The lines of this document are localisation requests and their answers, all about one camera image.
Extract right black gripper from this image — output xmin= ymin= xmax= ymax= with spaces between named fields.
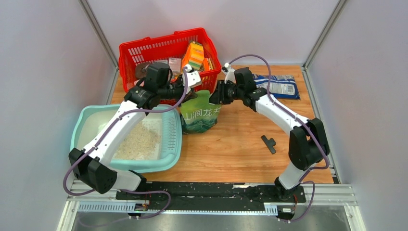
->
xmin=207 ymin=80 xmax=243 ymax=105

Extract green litter bag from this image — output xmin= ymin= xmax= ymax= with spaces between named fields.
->
xmin=180 ymin=90 xmax=222 ymax=134

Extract black bag clip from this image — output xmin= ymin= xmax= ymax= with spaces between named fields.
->
xmin=261 ymin=135 xmax=276 ymax=154

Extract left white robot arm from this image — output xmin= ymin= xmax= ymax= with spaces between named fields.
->
xmin=63 ymin=62 xmax=201 ymax=200

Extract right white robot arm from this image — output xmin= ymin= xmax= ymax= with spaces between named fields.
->
xmin=209 ymin=66 xmax=330 ymax=202

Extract pink grey small box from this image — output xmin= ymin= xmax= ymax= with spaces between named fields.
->
xmin=168 ymin=57 xmax=181 ymax=75

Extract brown round box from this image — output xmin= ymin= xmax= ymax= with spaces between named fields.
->
xmin=135 ymin=62 xmax=150 ymax=79

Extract teal plastic litter box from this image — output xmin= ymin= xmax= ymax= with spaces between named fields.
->
xmin=70 ymin=104 xmax=182 ymax=173

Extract beige cat litter pile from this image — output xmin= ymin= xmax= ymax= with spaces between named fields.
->
xmin=114 ymin=121 xmax=162 ymax=160

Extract orange green sponge pack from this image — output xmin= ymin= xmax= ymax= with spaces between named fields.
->
xmin=181 ymin=41 xmax=205 ymax=71

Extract red plastic shopping basket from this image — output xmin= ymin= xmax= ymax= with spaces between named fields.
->
xmin=118 ymin=27 xmax=222 ymax=93

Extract blue white snack bag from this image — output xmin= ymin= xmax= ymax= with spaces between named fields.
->
xmin=253 ymin=74 xmax=301 ymax=100

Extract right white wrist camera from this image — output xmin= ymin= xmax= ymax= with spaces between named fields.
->
xmin=221 ymin=63 xmax=236 ymax=83

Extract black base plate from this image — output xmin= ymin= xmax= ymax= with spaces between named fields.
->
xmin=115 ymin=181 xmax=306 ymax=212

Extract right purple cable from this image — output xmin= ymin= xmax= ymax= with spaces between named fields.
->
xmin=227 ymin=54 xmax=331 ymax=223

